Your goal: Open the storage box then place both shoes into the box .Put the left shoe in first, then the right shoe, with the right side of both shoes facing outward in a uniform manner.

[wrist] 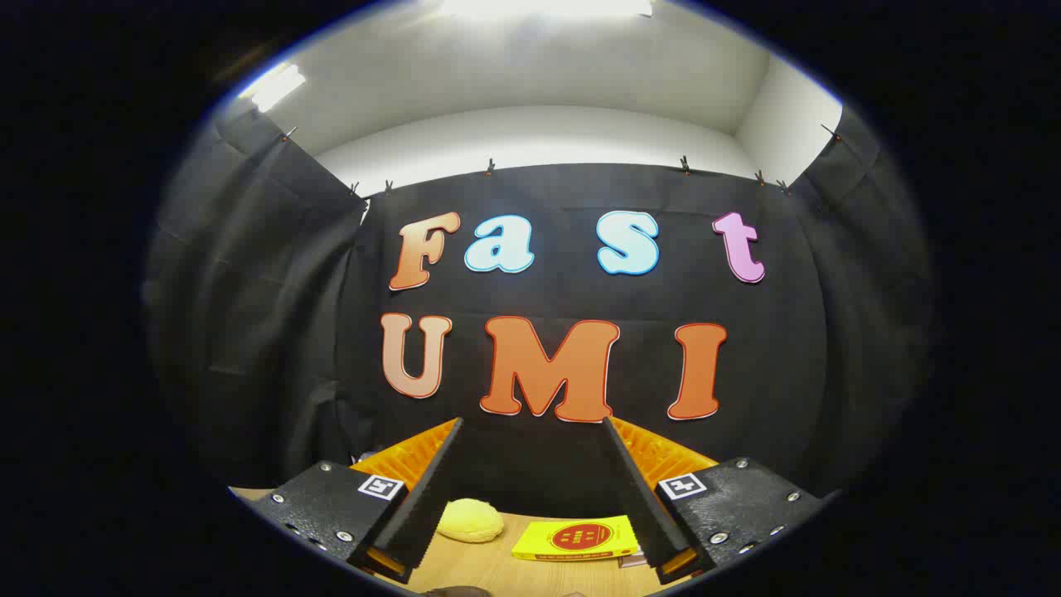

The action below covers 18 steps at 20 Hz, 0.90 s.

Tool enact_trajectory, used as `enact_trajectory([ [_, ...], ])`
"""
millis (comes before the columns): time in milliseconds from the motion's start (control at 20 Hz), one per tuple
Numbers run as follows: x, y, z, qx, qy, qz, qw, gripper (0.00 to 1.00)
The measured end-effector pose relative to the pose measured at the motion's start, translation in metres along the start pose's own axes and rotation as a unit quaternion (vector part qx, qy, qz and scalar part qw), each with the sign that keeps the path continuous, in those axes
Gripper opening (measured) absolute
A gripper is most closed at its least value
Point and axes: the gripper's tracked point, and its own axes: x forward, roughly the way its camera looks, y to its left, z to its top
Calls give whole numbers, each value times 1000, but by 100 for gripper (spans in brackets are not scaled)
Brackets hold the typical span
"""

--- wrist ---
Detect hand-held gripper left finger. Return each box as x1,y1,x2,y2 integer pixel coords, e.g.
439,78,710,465
247,417,465,585

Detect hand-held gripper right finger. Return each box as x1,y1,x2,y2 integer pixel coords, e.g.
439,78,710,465
602,416,832,585

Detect yellow round bread plush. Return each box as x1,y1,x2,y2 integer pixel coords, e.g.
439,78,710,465
437,498,505,544

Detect yellow book with red circle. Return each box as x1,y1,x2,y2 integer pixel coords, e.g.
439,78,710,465
511,515,641,562

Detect row of small cloth clips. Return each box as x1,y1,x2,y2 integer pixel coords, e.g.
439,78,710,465
280,123,842,197

